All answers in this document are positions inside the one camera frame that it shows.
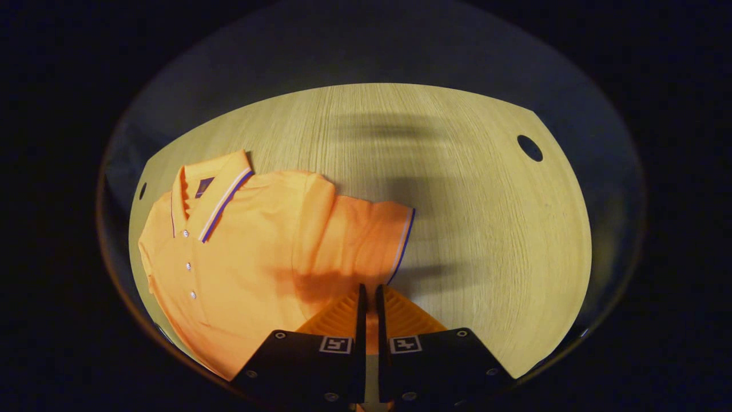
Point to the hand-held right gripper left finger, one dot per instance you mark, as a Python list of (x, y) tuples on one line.
[(361, 320)]

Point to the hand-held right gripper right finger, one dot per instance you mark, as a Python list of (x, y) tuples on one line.
[(380, 320)]

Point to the orange T-shirt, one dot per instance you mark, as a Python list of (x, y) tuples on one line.
[(246, 257)]

